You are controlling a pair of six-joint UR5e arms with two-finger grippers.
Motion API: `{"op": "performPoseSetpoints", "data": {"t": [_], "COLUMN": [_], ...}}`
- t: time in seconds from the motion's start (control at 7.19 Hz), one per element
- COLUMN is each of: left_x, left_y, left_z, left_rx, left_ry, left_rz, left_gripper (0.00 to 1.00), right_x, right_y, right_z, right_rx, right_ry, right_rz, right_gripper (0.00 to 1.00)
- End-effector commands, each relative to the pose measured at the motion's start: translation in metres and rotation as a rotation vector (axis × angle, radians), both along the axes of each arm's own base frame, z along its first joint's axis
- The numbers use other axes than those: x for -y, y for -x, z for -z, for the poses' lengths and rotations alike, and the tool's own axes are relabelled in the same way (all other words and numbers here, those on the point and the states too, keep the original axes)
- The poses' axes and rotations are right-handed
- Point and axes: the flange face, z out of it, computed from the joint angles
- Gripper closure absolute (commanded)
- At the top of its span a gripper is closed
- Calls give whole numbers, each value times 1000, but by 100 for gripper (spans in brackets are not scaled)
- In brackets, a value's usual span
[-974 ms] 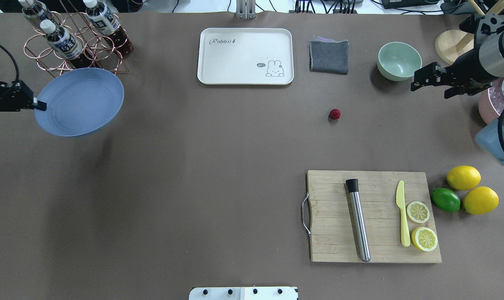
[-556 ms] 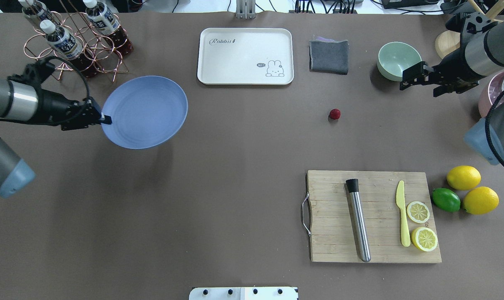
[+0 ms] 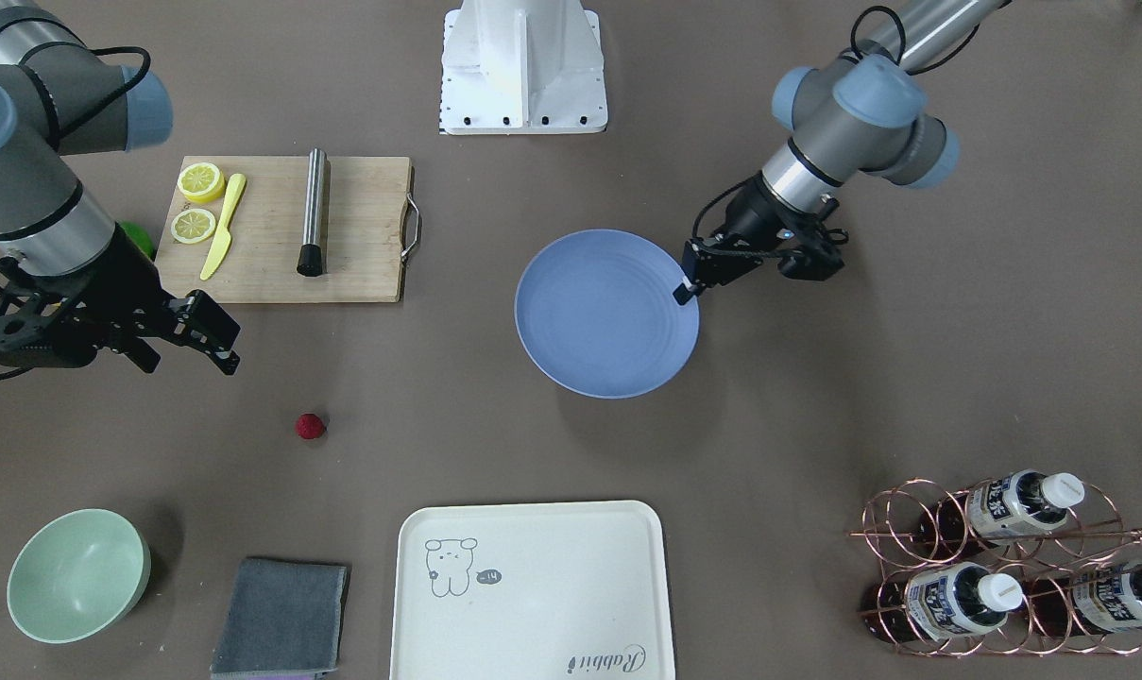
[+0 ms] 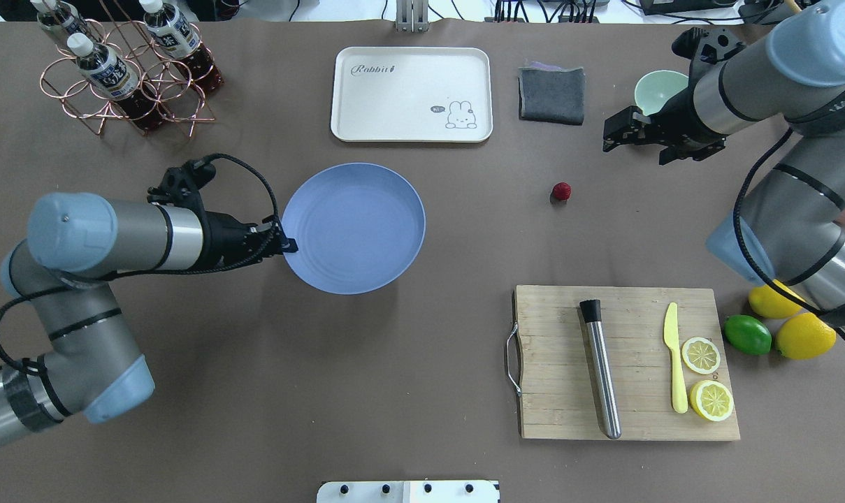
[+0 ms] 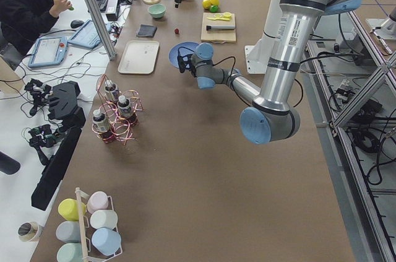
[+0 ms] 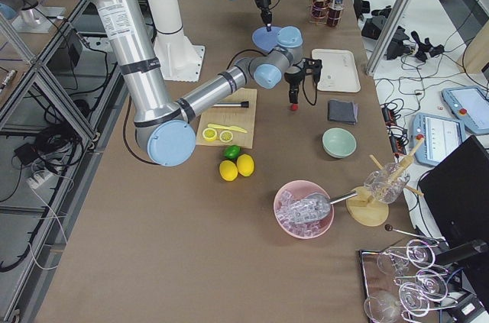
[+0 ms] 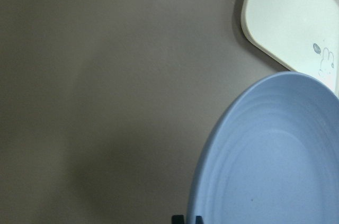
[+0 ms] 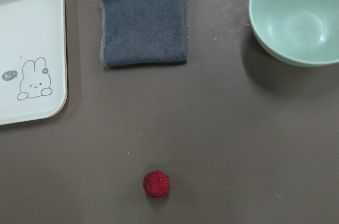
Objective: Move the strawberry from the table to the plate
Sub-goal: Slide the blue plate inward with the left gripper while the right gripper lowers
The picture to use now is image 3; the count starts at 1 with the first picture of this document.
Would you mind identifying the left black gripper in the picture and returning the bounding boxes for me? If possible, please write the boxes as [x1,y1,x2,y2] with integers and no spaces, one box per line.
[673,176,849,306]

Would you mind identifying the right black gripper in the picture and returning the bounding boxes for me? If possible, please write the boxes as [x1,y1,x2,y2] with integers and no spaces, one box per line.
[0,227,241,376]

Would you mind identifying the blue plate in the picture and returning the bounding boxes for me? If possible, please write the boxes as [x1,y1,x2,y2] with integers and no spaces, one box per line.
[514,229,701,400]

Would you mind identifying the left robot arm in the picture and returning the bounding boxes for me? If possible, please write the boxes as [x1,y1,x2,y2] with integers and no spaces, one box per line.
[673,1,1002,305]

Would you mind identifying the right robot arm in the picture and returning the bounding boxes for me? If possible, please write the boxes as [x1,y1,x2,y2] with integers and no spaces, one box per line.
[0,1,241,382]

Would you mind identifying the red strawberry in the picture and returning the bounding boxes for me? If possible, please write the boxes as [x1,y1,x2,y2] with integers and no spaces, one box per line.
[293,413,328,442]

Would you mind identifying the yellow plastic knife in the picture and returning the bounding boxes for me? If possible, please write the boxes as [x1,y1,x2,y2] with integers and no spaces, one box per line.
[199,173,247,281]

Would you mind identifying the lemon half lower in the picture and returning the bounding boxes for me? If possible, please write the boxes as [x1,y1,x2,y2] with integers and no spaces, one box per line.
[169,208,217,245]

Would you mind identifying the lemon half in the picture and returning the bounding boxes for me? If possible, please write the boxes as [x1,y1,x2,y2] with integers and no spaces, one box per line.
[175,161,227,205]
[169,208,217,245]

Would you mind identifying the steel muddler black tip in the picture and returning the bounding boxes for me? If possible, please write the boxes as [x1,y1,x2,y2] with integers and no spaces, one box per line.
[296,147,330,277]

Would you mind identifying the green lime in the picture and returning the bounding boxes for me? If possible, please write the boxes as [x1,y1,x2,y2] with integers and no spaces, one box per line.
[118,221,156,261]

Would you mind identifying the lemon half upper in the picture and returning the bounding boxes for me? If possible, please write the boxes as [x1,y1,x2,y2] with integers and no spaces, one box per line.
[175,161,227,205]

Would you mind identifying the wooden cutting board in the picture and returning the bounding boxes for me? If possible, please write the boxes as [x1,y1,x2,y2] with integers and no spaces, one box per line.
[155,157,415,305]

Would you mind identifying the mint green bowl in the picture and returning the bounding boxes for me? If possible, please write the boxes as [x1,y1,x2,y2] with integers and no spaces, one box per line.
[6,507,151,645]

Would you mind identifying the folded grey cloth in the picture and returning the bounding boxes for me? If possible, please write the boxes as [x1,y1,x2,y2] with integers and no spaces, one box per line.
[211,558,348,679]

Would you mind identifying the cream rabbit tray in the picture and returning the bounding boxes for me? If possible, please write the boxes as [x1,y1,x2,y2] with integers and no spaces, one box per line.
[389,499,677,679]

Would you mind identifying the tea bottle back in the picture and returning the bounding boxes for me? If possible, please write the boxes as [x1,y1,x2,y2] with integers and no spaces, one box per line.
[915,469,1087,559]
[1027,560,1142,638]

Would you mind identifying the tea bottle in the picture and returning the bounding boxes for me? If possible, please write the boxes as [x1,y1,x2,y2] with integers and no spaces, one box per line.
[860,561,1026,645]
[1027,560,1142,638]
[915,469,1087,559]

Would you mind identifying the tea bottle front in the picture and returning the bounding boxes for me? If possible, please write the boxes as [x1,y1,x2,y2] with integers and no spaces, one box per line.
[860,561,1026,645]

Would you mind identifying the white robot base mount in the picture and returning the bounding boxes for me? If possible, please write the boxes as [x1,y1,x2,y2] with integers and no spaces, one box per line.
[439,1,609,135]

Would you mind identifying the copper wire bottle rack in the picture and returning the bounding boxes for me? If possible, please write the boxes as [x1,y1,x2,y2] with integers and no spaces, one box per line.
[855,469,1142,657]

